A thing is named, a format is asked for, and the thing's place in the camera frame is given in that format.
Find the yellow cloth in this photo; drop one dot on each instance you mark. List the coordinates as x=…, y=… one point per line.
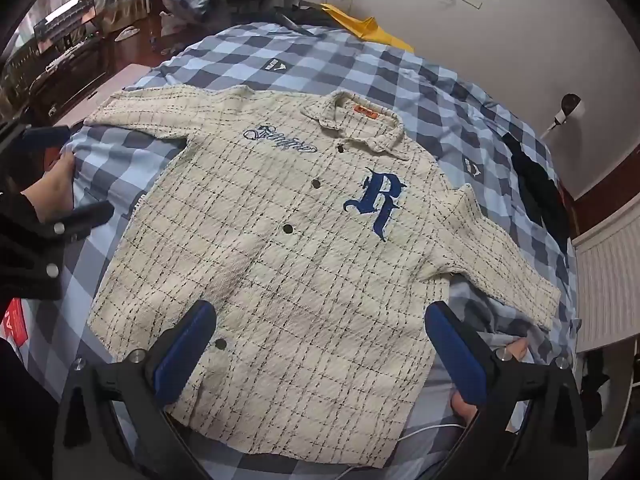
x=370, y=27

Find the computer monitor and keyboard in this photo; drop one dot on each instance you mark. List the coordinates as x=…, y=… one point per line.
x=65, y=15

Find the cream plaid button shirt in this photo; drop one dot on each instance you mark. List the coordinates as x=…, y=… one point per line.
x=300, y=260

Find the red packet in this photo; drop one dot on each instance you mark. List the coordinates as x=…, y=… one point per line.
x=12, y=322

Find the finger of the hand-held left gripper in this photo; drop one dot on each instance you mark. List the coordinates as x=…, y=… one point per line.
x=40, y=136
x=80, y=215

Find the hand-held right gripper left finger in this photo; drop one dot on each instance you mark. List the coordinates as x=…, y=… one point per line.
x=185, y=347

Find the person's left hand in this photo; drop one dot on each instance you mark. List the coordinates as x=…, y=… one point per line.
x=52, y=185

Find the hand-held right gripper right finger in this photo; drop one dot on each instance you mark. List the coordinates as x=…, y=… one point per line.
x=455, y=355

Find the dark wooden desk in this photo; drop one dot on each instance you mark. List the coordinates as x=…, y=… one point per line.
x=75, y=85

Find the white and black wall device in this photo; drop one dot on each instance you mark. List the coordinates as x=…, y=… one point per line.
x=570, y=107

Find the small white object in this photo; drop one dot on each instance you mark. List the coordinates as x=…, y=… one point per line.
x=125, y=34

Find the black garment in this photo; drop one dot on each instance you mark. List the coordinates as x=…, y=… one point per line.
x=540, y=185

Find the white ribbed cabinet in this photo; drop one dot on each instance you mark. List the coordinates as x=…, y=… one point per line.
x=605, y=285

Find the blue checked blanket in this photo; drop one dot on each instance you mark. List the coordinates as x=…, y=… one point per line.
x=280, y=55

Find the dark clothes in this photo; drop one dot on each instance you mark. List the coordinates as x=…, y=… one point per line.
x=595, y=385

